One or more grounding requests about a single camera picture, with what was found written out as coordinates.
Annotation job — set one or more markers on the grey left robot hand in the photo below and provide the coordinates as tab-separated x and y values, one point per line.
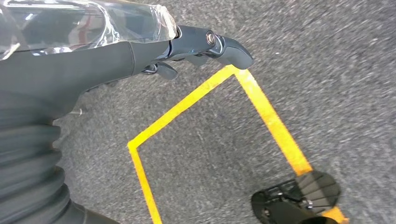
77	65

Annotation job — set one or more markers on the black left robot foot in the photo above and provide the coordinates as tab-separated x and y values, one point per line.
287	207

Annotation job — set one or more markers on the yellow floor tape square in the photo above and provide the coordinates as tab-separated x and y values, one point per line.
267	114

